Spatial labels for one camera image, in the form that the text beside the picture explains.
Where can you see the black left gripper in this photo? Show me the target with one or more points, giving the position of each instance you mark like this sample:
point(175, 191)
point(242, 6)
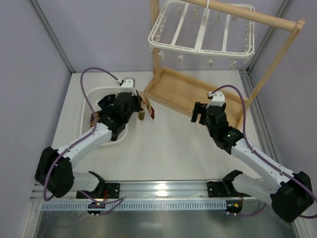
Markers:
point(138, 103)

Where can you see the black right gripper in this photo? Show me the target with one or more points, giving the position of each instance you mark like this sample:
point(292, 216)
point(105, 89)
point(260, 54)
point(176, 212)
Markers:
point(200, 112)

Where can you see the brown argyle sock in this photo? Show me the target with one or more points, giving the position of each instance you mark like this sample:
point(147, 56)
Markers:
point(92, 120)

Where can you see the navy sock beige red toe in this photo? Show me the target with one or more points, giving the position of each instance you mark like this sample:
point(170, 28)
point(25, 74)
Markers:
point(106, 100)

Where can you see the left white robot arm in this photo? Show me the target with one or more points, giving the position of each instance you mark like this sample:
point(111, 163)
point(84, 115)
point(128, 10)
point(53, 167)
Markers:
point(55, 168)

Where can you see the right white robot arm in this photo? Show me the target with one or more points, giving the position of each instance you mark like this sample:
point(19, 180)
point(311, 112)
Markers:
point(289, 194)

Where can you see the white plastic clip hanger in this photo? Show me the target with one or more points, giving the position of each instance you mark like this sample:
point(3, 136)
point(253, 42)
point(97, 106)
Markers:
point(189, 29)

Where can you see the white perforated plastic basket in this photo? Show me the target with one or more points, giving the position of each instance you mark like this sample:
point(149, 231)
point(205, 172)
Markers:
point(94, 96)

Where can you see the wooden rack with tray base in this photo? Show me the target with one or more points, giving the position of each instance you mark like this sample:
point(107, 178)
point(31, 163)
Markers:
point(179, 91)

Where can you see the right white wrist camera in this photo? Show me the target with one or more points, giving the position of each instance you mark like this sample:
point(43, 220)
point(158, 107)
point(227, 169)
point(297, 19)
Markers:
point(217, 99)

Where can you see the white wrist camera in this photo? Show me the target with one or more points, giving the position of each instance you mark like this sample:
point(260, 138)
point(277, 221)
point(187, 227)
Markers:
point(217, 99)
point(127, 85)

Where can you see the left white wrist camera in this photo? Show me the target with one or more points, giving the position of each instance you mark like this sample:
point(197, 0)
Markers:
point(127, 85)

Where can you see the aluminium mounting rail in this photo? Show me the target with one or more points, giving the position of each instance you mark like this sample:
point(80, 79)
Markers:
point(179, 189)

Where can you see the slotted grey cable duct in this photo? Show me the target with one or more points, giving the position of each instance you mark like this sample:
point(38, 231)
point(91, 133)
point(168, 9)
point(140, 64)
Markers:
point(150, 205)

